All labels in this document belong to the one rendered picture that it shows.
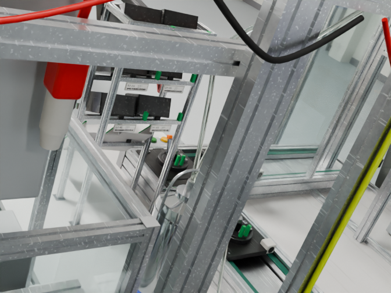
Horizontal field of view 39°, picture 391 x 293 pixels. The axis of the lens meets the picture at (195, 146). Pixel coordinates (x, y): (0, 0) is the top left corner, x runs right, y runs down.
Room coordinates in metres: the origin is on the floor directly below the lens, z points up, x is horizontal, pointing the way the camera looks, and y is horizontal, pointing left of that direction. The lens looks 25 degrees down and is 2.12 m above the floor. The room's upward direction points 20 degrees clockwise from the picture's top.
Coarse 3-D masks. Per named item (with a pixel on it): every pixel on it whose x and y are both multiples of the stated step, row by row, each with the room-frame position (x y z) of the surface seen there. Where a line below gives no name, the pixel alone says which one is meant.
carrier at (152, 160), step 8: (152, 152) 2.21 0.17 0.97; (160, 152) 2.24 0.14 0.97; (176, 152) 2.17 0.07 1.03; (152, 160) 2.14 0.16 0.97; (160, 160) 2.13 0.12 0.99; (176, 160) 2.13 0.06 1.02; (184, 160) 2.19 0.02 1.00; (152, 168) 2.07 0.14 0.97; (160, 168) 2.10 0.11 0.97; (176, 168) 2.11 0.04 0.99; (184, 168) 2.14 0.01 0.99; (192, 168) 2.20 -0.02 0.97; (168, 176) 2.05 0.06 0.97; (184, 176) 2.10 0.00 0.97
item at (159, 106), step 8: (136, 96) 1.84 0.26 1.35; (144, 96) 1.84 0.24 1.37; (152, 96) 1.86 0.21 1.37; (136, 104) 1.83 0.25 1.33; (144, 104) 1.83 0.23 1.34; (152, 104) 1.85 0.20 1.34; (160, 104) 1.87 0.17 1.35; (168, 104) 1.89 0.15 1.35; (136, 112) 1.81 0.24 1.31; (152, 112) 1.84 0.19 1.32; (160, 112) 1.86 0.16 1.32; (168, 112) 1.88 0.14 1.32
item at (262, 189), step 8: (192, 160) 2.37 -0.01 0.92; (256, 184) 2.31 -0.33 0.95; (264, 184) 2.35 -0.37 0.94; (272, 184) 2.39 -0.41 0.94; (280, 184) 2.43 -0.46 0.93; (288, 184) 2.46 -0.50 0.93; (296, 184) 2.50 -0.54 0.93; (256, 192) 2.33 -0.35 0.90; (264, 192) 2.36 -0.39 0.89; (272, 192) 2.40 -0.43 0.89; (280, 192) 2.45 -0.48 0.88; (288, 192) 2.48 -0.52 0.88; (296, 192) 2.52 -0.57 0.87
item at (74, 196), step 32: (64, 160) 1.10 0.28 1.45; (64, 192) 1.07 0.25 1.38; (96, 192) 0.98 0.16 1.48; (64, 224) 1.05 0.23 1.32; (64, 256) 0.73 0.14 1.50; (96, 256) 0.77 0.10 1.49; (128, 256) 0.82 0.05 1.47; (0, 288) 0.66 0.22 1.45; (32, 288) 0.70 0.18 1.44; (64, 288) 0.74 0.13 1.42; (96, 288) 0.78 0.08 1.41
